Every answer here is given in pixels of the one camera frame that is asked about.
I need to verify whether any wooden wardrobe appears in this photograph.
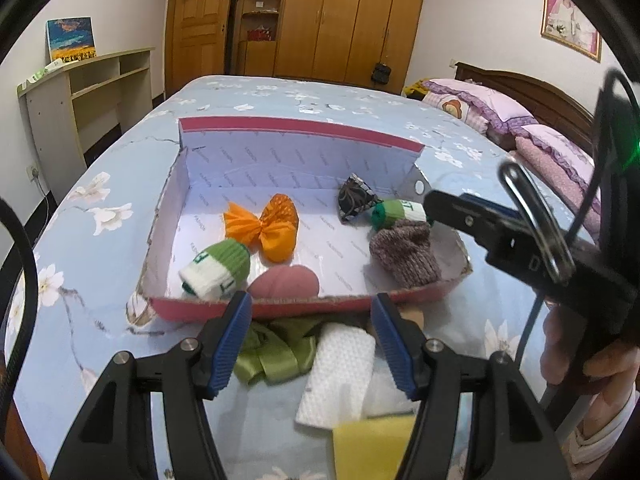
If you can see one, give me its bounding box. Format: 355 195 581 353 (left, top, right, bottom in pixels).
225 0 431 95

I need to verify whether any framed wall picture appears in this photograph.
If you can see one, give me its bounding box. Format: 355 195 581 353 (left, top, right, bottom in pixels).
541 0 602 63

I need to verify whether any brown makeup sponge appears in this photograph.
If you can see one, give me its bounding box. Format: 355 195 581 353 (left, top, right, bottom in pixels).
397 308 427 331

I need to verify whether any orange mesh pouf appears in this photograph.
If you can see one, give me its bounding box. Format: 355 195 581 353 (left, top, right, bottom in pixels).
222 193 301 264

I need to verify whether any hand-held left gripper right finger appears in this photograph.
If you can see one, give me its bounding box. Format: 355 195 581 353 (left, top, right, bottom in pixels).
371 292 576 480

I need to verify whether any black braided cable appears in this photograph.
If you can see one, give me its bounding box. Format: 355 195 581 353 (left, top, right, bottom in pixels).
0 199 40 376

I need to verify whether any person's right hand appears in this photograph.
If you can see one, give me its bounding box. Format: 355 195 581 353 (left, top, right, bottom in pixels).
541 305 640 401

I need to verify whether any white towel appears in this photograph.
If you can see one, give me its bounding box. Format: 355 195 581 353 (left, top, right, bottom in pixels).
295 322 377 429

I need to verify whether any pink makeup sponge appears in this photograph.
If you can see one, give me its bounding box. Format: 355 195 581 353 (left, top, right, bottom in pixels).
248 266 321 301

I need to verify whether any blue floral bedsheet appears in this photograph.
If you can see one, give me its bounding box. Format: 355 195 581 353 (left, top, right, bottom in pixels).
0 75 616 480

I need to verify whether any yellow black cloth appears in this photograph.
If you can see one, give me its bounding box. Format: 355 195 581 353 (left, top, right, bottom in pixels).
402 81 433 101

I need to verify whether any wooden door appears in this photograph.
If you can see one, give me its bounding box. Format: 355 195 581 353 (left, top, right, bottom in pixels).
165 0 236 96

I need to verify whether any yellow sponge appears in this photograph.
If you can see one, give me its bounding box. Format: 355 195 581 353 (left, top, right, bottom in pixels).
332 415 418 480

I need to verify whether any wooden nightstand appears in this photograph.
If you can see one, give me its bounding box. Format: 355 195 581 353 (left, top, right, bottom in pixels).
0 395 46 480

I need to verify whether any purple pillow with bear print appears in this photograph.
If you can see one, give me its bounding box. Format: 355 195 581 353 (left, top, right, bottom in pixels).
422 78 537 136

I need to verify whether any green satin cloth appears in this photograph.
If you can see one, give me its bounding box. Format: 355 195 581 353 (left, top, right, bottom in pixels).
234 316 323 386

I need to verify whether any person's right forearm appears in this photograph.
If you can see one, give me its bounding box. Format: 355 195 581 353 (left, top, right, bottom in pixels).
550 385 640 480

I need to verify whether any green white packet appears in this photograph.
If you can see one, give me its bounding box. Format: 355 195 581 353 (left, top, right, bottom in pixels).
17 59 65 92

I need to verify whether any dark wooden headboard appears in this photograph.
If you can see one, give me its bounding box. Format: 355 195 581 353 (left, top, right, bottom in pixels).
454 61 601 126

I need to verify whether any green white sock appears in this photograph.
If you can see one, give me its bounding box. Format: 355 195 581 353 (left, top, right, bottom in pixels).
179 238 251 302
371 199 432 233

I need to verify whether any brown knitted sock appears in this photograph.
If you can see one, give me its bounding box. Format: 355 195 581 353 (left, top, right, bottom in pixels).
370 222 443 288

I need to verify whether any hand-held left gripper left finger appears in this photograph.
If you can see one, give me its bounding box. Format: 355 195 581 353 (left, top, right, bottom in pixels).
50 291 253 480

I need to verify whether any dark patterned pouch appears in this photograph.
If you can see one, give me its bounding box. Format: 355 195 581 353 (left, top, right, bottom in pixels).
337 173 378 223

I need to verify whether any purple ruffled pillow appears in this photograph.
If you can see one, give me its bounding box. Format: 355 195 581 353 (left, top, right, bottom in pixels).
507 124 601 233

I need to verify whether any beige desk with shelves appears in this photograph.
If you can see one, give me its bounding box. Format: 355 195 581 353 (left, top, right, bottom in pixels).
17 47 156 206

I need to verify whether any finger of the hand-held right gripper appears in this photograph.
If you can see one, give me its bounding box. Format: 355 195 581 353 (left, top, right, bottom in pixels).
462 194 523 222
424 189 527 257

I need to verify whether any pink cardboard box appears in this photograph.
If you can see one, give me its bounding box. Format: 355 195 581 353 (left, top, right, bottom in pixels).
134 116 473 323

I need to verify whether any thin black cable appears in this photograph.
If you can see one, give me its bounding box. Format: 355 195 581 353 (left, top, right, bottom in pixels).
515 67 633 361

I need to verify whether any sunflower field painting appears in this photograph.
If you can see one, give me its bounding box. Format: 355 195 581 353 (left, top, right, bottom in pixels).
46 16 98 63

